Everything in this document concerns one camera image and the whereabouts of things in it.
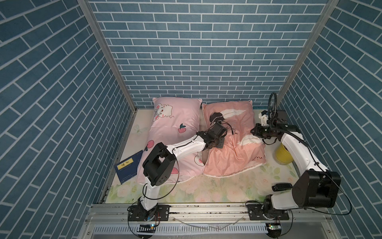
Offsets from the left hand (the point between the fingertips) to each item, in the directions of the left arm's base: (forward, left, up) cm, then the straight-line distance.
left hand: (224, 142), depth 89 cm
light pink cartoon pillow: (+18, +33, 0) cm, 38 cm away
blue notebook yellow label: (-12, +58, -11) cm, 60 cm away
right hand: (+3, -16, +8) cm, 18 cm away
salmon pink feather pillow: (-8, -8, +5) cm, 13 cm away
